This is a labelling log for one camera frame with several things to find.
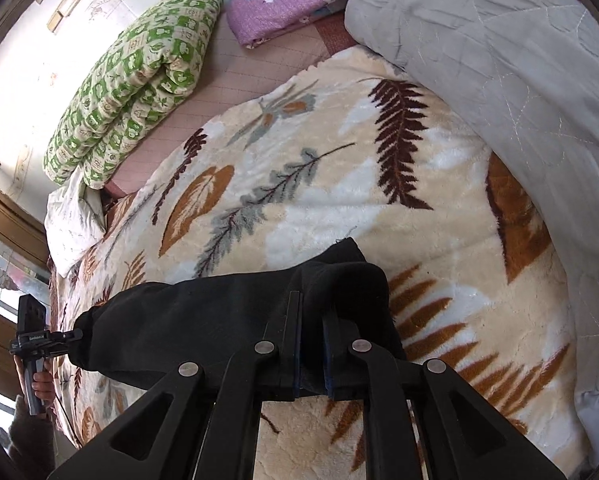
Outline person's left hand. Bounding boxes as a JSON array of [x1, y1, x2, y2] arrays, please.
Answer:
[[30, 367, 56, 411]]

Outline white leaf-print pillow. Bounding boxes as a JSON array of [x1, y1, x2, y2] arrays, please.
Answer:
[[44, 167, 108, 277]]

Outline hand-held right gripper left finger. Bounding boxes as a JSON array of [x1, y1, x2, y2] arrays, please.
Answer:
[[47, 291, 305, 480]]

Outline thin black cable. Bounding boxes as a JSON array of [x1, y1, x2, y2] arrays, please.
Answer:
[[54, 392, 76, 442]]

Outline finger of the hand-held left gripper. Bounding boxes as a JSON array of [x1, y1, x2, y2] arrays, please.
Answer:
[[51, 328, 85, 357]]

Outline person's left forearm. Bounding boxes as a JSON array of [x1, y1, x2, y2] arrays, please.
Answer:
[[7, 395, 55, 476]]

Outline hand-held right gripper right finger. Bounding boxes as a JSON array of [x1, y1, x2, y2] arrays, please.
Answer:
[[322, 311, 567, 480]]

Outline wooden window frame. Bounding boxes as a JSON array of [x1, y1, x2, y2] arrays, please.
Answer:
[[0, 175, 50, 401]]

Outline green patterned folded quilt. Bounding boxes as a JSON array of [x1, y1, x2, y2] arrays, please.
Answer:
[[43, 0, 224, 191]]

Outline cream leaf-print fleece blanket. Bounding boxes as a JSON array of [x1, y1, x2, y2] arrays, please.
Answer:
[[50, 45, 587, 480]]

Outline black pants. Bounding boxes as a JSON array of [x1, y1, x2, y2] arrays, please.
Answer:
[[67, 237, 408, 402]]

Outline grey stitched quilt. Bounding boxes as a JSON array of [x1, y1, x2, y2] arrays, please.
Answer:
[[343, 0, 599, 471]]

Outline purple floral folded quilt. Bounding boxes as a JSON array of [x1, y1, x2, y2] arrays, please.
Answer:
[[228, 0, 363, 50]]

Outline pink bed sheet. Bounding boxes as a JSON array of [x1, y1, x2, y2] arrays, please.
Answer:
[[102, 12, 355, 196]]

